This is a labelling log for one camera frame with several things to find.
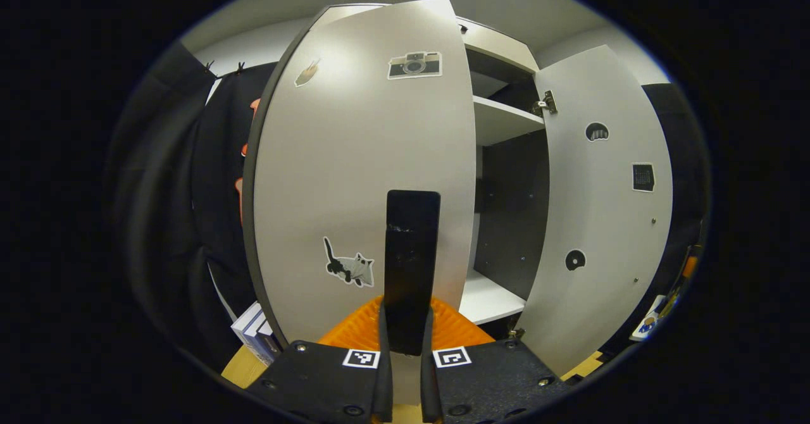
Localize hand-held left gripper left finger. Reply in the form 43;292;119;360
246;296;393;424

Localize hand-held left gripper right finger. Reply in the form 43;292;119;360
421;297;573;424

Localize cabinet door with headphone sticker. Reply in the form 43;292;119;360
516;44;673;377

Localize black door handle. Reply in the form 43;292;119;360
384;190;442;356

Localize cabinet door with camera sticker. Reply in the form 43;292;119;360
242;0;477;406

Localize light blue book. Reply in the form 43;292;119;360
256;320;284;358

